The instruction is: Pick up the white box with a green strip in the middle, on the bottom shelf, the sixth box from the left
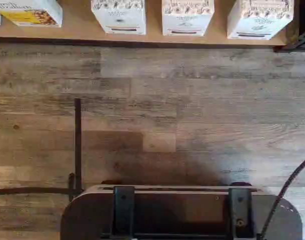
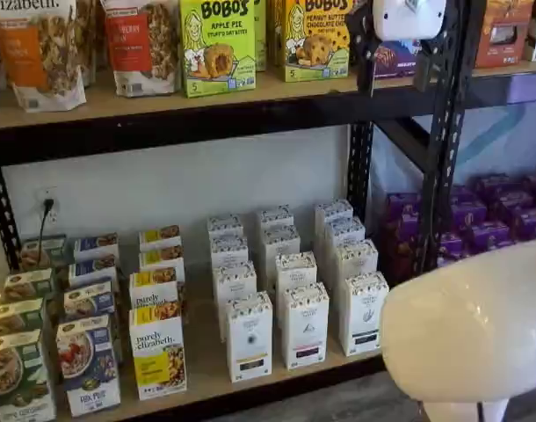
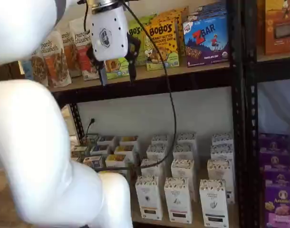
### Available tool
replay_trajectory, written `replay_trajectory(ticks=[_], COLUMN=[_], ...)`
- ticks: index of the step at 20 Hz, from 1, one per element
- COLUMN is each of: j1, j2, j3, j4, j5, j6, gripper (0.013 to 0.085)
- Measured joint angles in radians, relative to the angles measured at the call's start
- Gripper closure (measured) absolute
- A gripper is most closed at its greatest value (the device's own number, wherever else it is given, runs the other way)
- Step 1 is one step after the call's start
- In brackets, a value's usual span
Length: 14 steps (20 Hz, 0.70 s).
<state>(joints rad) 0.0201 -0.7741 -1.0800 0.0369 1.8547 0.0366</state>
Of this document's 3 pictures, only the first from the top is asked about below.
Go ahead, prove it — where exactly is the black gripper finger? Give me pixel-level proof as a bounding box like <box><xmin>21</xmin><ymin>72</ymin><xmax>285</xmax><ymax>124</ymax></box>
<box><xmin>228</xmin><ymin>187</ymin><xmax>257</xmax><ymax>240</ymax></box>
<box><xmin>111</xmin><ymin>186</ymin><xmax>136</xmax><ymax>240</ymax></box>

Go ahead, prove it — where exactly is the white tea box green strip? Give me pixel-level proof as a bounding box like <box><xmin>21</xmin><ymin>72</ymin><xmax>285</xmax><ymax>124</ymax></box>
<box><xmin>226</xmin><ymin>0</ymin><xmax>295</xmax><ymax>40</ymax></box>

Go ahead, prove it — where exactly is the wooden shelf board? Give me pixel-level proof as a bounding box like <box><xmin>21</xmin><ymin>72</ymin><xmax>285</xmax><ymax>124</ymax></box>
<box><xmin>0</xmin><ymin>0</ymin><xmax>300</xmax><ymax>49</ymax></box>

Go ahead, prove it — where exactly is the white tea box red strip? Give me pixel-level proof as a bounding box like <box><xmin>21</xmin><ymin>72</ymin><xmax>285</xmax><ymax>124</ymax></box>
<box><xmin>90</xmin><ymin>0</ymin><xmax>147</xmax><ymax>35</ymax></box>
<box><xmin>162</xmin><ymin>0</ymin><xmax>215</xmax><ymax>37</ymax></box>

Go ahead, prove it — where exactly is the yellow granola snack box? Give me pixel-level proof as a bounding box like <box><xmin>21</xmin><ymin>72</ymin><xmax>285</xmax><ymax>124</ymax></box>
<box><xmin>0</xmin><ymin>0</ymin><xmax>63</xmax><ymax>28</ymax></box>

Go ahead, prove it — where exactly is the black braided cable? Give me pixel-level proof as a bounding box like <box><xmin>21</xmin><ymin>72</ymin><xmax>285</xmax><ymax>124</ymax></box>
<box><xmin>257</xmin><ymin>154</ymin><xmax>305</xmax><ymax>240</ymax></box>

